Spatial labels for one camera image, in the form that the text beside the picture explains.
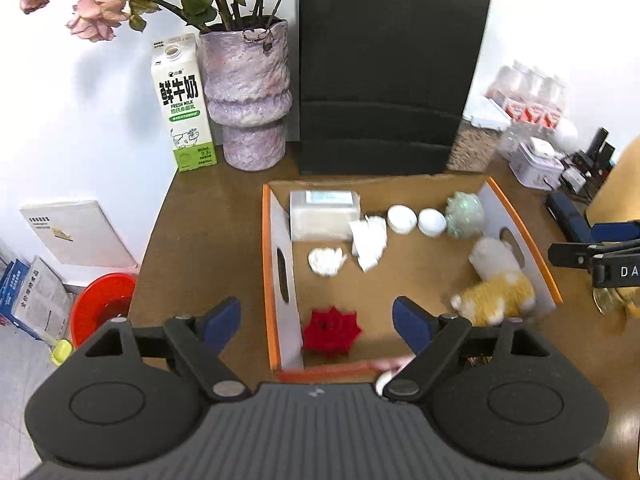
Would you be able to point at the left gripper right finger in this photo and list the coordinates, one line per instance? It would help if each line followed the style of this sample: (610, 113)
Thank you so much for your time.
(439, 343)

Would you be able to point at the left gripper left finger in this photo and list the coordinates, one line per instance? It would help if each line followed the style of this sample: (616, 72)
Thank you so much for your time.
(191, 346)

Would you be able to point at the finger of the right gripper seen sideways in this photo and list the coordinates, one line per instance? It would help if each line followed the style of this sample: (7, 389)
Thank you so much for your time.
(612, 259)

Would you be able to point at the white tissue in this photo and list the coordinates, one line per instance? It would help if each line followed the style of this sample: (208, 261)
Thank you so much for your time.
(369, 240)

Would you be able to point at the pale green iridescent wrap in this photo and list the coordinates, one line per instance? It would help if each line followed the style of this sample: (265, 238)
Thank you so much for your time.
(465, 215)

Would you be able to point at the clear glass cup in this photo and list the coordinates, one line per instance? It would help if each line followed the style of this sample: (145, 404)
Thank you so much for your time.
(624, 298)

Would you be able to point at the dark blue glasses case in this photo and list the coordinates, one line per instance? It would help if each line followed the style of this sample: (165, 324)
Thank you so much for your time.
(567, 216)

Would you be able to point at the yellow thermos jug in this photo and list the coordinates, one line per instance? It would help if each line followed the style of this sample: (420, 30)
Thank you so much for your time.
(619, 197)

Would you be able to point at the yellow white plush toy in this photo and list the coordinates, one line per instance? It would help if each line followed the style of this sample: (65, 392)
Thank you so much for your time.
(504, 291)

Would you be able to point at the red plastic bucket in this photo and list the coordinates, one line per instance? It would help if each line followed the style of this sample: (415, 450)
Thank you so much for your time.
(106, 297)

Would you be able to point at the red paper flower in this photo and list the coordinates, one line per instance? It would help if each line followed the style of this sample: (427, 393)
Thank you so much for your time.
(331, 332)

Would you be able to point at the white round ball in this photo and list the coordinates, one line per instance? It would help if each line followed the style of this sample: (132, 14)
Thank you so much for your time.
(431, 222)

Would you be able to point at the white tin box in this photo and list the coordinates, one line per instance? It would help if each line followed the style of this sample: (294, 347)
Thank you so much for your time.
(534, 171)

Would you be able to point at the white round container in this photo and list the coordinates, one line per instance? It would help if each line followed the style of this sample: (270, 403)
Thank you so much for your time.
(401, 219)

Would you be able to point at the orange cardboard fruit box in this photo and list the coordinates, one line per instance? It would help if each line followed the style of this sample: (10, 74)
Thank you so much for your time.
(427, 270)

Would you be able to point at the small white tissue ball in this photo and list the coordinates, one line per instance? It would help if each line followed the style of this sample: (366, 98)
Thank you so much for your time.
(326, 262)

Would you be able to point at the right water bottle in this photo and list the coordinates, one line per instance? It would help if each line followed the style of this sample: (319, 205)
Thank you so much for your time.
(551, 97)

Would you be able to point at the white wet wipes pack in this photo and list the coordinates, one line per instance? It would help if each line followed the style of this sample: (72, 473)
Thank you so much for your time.
(322, 216)

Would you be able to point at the middle water bottle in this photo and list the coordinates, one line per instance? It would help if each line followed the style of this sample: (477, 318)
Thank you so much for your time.
(530, 105)

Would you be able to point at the clear grain storage container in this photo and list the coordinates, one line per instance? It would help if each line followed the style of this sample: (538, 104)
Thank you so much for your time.
(476, 143)

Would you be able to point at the purple textured vase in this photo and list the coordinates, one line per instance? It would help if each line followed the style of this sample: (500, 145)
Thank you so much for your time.
(248, 92)

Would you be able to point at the green white milk carton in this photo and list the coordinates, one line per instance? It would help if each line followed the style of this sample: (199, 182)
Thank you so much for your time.
(180, 92)

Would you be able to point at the black paper shopping bag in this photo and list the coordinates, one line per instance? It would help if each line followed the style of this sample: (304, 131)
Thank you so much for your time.
(383, 83)

